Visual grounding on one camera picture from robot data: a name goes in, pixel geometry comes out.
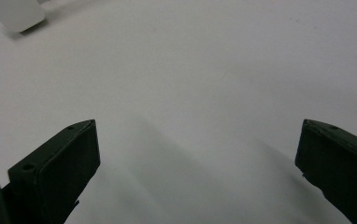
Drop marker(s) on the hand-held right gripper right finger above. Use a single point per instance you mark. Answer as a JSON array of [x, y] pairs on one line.
[[338, 161]]

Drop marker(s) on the white plastic container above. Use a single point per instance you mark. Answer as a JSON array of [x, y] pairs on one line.
[[14, 14]]

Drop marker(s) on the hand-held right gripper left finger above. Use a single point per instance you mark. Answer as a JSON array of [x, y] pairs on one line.
[[62, 168]]

